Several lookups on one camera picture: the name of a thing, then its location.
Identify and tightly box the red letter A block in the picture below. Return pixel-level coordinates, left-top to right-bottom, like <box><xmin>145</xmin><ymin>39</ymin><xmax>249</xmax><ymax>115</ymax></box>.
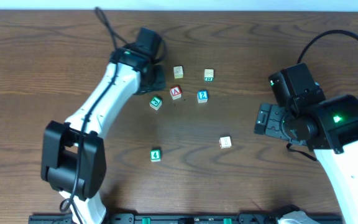
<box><xmin>170</xmin><ymin>86</ymin><xmax>182</xmax><ymax>100</ymax></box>

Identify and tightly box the blue number 2 block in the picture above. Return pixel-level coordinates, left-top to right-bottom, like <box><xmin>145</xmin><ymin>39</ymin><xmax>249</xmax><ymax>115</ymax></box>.
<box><xmin>197</xmin><ymin>90</ymin><xmax>208</xmax><ymax>103</ymax></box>

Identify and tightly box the turtle picture yellow block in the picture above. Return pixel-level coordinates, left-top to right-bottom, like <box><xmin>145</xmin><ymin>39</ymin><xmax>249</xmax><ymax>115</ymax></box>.
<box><xmin>173</xmin><ymin>66</ymin><xmax>184</xmax><ymax>79</ymax></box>

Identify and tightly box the green number 4 block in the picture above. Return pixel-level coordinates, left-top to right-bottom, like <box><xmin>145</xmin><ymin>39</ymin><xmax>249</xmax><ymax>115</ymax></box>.
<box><xmin>150</xmin><ymin>149</ymin><xmax>161</xmax><ymax>162</ymax></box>

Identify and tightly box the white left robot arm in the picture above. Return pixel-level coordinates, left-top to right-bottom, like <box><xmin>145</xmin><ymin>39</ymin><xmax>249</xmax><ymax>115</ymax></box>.
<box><xmin>40</xmin><ymin>44</ymin><xmax>165</xmax><ymax>223</ymax></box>

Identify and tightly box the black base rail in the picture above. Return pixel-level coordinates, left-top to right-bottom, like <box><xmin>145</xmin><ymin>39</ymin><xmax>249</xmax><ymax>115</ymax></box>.
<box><xmin>28</xmin><ymin>213</ymin><xmax>277</xmax><ymax>224</ymax></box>

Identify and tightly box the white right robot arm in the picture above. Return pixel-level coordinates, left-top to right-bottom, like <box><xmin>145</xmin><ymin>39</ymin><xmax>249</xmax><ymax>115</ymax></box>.
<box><xmin>254</xmin><ymin>95</ymin><xmax>358</xmax><ymax>223</ymax></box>

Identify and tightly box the plain block red side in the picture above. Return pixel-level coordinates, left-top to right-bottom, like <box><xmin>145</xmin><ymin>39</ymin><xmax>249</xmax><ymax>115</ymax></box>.
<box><xmin>219</xmin><ymin>136</ymin><xmax>232</xmax><ymax>149</ymax></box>

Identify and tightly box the green letter J block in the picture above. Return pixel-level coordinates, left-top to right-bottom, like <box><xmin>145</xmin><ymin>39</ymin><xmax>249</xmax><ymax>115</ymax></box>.
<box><xmin>149</xmin><ymin>96</ymin><xmax>162</xmax><ymax>111</ymax></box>

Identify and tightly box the plain block green bottom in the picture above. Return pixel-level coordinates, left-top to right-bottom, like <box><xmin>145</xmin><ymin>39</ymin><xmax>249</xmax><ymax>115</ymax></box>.
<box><xmin>204</xmin><ymin>69</ymin><xmax>214</xmax><ymax>82</ymax></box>

